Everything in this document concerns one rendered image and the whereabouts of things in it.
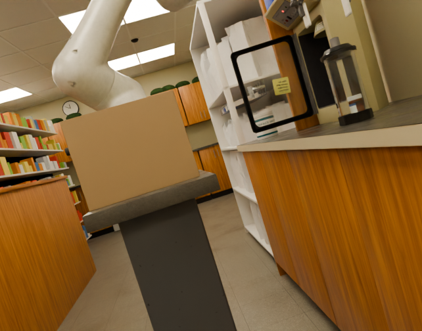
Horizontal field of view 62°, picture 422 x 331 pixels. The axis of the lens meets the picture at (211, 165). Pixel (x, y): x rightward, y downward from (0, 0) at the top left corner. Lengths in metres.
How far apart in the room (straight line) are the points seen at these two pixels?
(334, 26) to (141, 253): 1.11
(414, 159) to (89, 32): 0.84
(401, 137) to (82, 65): 0.76
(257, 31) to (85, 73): 2.09
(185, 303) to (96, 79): 0.63
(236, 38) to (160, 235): 2.09
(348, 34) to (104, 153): 1.05
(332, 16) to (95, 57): 0.92
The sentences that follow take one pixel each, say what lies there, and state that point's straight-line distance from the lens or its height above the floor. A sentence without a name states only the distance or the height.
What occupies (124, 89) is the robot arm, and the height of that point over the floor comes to 1.23.
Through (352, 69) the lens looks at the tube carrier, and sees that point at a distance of 1.16.
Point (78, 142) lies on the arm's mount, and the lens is 0.90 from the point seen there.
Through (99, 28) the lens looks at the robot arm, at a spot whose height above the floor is 1.39.
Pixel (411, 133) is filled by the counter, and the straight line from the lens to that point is 0.72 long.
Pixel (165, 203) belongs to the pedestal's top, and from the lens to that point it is 0.82.
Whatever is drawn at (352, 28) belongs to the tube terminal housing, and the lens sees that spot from 1.55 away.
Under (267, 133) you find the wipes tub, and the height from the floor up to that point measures 0.96.
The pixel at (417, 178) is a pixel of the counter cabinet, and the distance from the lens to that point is 0.80.
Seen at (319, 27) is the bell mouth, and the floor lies 1.34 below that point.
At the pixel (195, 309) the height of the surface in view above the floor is 0.62.
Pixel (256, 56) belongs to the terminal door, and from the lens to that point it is 1.74.
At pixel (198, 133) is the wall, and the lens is 6.89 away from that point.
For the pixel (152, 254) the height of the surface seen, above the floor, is 0.79.
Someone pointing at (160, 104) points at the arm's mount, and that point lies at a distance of 0.89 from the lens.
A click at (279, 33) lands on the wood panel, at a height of 1.42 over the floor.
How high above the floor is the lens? 1.01
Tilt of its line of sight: 4 degrees down
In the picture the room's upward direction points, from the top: 17 degrees counter-clockwise
